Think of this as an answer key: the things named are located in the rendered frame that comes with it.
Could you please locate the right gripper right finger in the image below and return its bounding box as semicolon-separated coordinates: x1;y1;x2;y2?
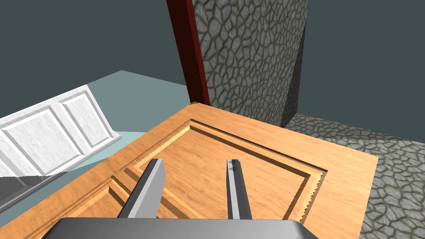
226;159;253;220

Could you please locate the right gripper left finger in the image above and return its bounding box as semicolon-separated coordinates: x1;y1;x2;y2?
117;159;166;219

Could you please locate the orange wooden panelled door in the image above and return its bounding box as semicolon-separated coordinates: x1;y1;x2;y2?
0;102;379;239

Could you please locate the white panelled door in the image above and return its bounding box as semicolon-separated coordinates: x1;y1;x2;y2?
0;84;123;213

